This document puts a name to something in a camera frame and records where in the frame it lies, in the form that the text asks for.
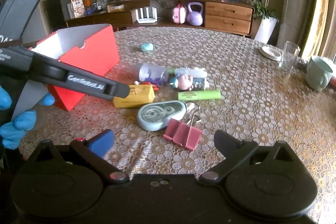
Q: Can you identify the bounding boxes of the red cardboard box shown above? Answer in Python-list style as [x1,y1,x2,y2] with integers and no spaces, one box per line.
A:
[30,24,120,111]

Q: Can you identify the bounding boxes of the pink binder clip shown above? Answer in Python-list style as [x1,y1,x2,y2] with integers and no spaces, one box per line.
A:
[163,102,202,151]

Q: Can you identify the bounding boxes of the teal correction tape dispenser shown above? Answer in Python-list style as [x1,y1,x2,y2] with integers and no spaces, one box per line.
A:
[137,100,187,131]

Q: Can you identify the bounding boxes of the yellow small box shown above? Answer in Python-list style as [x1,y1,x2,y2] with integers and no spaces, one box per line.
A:
[113,85,155,108]

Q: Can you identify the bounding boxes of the green highlighter marker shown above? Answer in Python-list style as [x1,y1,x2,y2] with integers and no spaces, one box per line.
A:
[178,90,222,101]

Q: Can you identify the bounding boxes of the red small toy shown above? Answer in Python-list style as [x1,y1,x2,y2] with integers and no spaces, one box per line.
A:
[134,81,159,91]

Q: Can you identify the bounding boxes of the pink pig figurine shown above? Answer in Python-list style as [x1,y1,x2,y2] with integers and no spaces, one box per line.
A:
[170,74,210,92]

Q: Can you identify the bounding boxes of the clear jar purple contents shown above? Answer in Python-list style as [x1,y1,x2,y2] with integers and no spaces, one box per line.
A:
[135,63,169,86]

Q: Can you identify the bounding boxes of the small teal round case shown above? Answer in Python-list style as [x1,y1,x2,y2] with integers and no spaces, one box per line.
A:
[141,43,154,52]

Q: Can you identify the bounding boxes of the blue gloved left hand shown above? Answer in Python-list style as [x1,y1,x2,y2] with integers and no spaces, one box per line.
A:
[1,87,55,150]

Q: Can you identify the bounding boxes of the cereal snack box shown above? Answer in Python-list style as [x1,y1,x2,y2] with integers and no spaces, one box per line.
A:
[71,0,85,18]

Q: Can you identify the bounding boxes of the lace patterned tablecloth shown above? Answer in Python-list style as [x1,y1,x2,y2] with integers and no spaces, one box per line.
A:
[19,27,335,223]

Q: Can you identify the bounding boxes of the white blue rabbit figurine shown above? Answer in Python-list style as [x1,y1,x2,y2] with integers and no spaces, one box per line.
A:
[174,67,208,79]

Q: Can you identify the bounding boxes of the white small dish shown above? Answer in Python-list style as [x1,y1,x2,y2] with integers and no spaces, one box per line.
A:
[259,46,281,61]

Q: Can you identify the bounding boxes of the clear drinking glass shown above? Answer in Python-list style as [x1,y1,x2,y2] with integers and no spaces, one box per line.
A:
[279,41,301,72]

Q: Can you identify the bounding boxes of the mint green mug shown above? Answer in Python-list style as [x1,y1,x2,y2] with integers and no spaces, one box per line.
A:
[305,56,334,92]

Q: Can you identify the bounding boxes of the white wifi router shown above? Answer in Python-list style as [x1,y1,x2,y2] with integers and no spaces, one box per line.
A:
[135,7,158,24]

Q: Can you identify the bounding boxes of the wooden tv sideboard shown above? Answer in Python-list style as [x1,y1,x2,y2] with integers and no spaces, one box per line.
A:
[67,0,255,36]

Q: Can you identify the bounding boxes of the purple kettlebell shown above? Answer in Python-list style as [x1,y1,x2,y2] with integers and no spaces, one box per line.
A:
[187,2,204,27]

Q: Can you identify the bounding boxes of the pink toy case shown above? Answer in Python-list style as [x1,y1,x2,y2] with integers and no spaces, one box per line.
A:
[172,4,187,24]

